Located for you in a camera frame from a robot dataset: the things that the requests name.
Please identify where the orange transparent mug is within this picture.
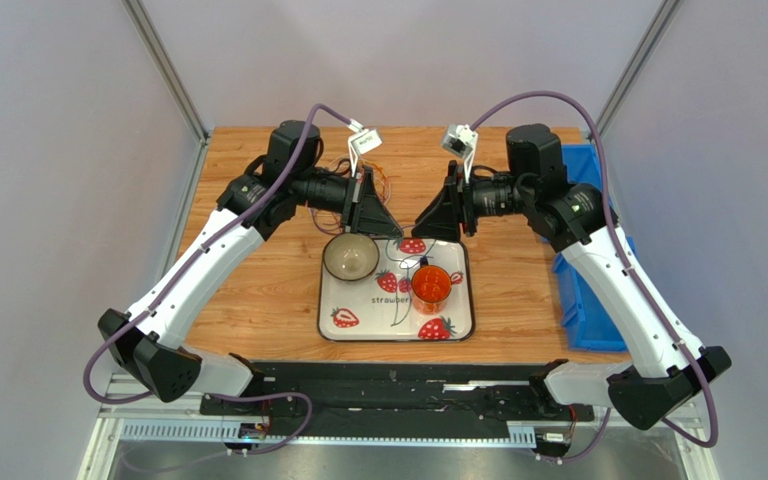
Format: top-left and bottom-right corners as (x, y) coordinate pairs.
(410, 260), (453, 315)

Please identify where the tangled cable bundle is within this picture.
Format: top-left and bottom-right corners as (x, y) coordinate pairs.
(308, 154), (393, 238)

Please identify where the blue plastic bin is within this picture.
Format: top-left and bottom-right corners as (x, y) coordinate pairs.
(552, 253), (627, 353)
(537, 145), (617, 253)

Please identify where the dark blue cable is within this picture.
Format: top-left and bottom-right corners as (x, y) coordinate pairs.
(383, 236), (440, 329)

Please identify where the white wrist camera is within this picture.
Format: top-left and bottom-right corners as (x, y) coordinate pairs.
(441, 124), (479, 183)
(347, 119), (382, 176)

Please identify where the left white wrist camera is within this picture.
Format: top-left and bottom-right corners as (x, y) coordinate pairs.
(347, 119), (382, 176)

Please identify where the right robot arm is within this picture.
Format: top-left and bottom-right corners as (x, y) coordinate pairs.
(413, 124), (732, 430)

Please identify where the far blue plastic bin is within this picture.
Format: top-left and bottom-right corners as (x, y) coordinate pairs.
(537, 145), (617, 253)

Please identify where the near blue plastic bin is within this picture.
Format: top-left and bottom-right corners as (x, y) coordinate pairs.
(552, 253), (627, 353)

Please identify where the beige ceramic bowl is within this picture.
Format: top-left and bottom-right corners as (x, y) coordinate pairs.
(322, 233), (380, 282)

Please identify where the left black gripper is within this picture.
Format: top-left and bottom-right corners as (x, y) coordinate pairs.
(292, 167), (403, 241)

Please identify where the aluminium frame rail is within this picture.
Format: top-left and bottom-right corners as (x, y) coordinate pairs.
(77, 372), (718, 480)

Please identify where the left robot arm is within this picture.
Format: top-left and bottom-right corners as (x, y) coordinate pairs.
(98, 120), (403, 403)

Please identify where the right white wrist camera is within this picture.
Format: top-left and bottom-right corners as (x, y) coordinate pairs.
(441, 124), (479, 183)

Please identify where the white strawberry tray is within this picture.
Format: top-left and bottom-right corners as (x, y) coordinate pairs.
(318, 238), (476, 342)

